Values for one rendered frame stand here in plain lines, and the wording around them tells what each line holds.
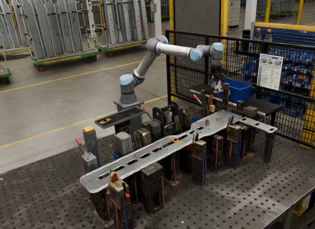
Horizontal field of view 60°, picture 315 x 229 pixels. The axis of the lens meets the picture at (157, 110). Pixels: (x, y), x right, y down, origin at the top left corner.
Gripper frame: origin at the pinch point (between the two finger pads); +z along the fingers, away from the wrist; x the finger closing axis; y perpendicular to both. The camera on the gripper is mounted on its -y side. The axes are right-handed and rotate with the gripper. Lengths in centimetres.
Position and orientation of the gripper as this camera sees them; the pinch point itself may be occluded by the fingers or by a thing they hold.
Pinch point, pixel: (218, 88)
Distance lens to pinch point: 215.1
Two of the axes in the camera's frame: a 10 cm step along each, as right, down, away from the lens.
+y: -7.7, 3.1, -5.6
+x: 6.4, 2.9, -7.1
